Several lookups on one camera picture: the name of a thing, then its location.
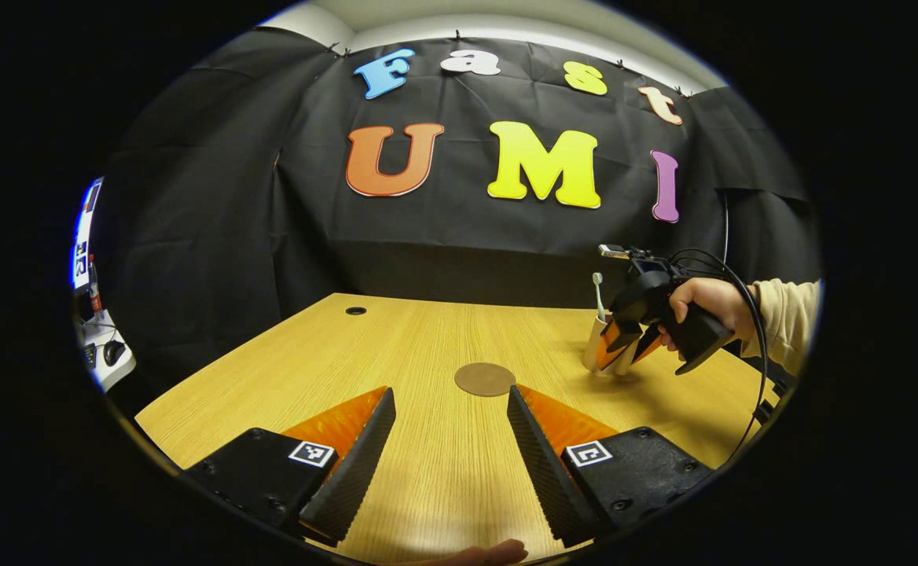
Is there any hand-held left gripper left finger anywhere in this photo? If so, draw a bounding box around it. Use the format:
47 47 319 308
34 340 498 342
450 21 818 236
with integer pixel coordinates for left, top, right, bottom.
181 385 398 549

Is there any white side table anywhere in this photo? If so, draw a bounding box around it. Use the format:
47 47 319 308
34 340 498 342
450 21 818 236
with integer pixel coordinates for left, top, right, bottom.
73 310 138 393

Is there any round brown coaster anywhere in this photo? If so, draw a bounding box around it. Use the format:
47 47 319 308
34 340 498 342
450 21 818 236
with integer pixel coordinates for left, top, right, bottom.
453 361 518 399

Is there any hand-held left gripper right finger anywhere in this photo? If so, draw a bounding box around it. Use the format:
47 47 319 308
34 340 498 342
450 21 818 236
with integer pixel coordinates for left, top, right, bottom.
505 383 716 549

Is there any computer monitor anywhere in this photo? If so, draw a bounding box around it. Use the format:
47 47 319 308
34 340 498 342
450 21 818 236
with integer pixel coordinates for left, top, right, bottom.
69 178 105 292

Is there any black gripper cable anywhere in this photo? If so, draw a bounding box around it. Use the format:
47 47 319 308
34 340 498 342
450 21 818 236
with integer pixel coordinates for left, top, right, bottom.
666 247 771 466

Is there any beige cup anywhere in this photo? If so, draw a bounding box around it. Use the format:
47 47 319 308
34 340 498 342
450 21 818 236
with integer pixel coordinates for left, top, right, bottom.
582 312 641 377

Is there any wooden desktop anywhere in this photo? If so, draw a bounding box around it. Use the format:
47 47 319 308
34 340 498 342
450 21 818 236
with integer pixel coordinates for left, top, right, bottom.
135 292 784 564

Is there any black backdrop cloth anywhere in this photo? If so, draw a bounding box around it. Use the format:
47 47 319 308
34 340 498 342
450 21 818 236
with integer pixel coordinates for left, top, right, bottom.
94 28 821 410

